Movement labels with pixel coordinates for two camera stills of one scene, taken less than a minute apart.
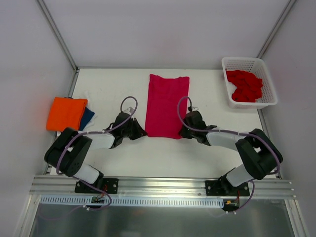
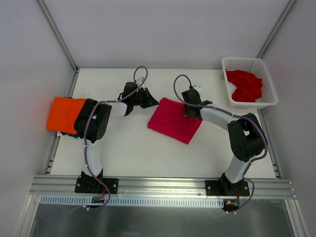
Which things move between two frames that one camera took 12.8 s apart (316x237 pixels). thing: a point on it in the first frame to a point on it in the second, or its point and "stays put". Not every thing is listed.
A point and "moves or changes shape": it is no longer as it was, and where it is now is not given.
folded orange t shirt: x=66 y=112 stays put
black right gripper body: x=188 y=129 to x=191 y=111
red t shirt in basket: x=249 y=86 stays put
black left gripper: x=133 y=127 to x=143 y=97
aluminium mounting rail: x=62 y=186 stays put
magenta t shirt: x=162 y=119 moves or changes shape
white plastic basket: x=255 y=65 stays put
